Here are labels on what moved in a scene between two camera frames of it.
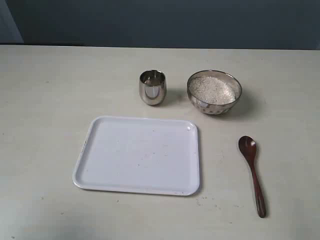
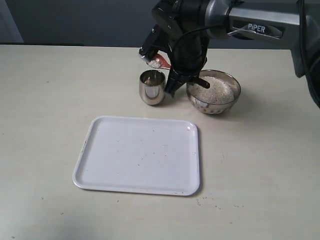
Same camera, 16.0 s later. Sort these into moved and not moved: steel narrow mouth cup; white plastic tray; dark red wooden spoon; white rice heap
Moved: dark red wooden spoon
Not moved: white rice heap; steel narrow mouth cup; white plastic tray
